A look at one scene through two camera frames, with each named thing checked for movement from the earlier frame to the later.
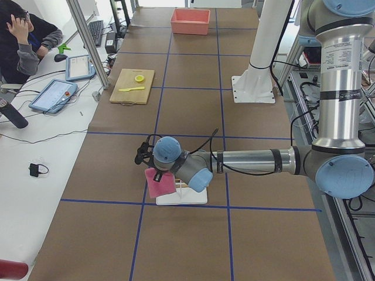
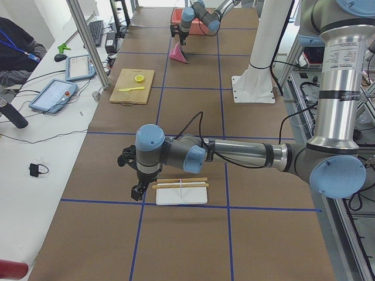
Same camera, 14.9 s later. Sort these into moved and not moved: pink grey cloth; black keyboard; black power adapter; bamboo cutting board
Moved: pink grey cloth
Not moved: bamboo cutting board; black keyboard; black power adapter
